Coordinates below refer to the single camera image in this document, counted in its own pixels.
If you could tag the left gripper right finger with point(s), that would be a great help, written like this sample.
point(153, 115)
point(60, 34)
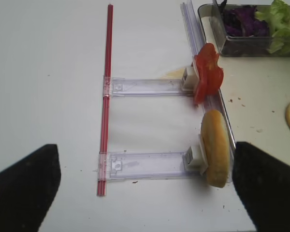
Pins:
point(262, 183)

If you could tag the left bun half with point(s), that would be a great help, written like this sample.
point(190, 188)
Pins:
point(216, 143)

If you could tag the clear cross rail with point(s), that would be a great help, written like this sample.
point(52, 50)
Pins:
point(119, 87)
point(115, 166)

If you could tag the silver metal tray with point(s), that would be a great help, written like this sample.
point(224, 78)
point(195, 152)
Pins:
point(255, 91)

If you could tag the clear plastic salad container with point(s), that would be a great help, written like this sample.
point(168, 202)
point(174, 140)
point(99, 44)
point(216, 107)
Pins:
point(219, 30)

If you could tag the purple cabbage leaves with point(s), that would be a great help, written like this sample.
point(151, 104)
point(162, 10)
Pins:
point(247, 35)

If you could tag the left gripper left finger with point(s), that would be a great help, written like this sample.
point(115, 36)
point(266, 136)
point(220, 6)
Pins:
point(28, 188)

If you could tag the green lettuce pile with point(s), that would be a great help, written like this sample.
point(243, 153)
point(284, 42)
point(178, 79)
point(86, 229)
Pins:
point(277, 17)

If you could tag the left upper clear cross rail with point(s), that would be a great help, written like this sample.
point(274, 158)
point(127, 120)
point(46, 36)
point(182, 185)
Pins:
point(119, 87)

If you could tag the left red strip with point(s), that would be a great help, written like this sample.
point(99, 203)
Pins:
point(101, 184)

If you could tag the left lower clear cross rail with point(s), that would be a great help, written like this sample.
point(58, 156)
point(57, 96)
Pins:
point(115, 166)

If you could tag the white bun pusher block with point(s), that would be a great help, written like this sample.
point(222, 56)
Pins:
point(195, 159)

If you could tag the white tomato pusher block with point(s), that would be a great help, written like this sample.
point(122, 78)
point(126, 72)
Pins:
point(190, 78)

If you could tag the rear tomato slice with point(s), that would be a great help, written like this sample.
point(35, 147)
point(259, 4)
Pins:
point(215, 74)

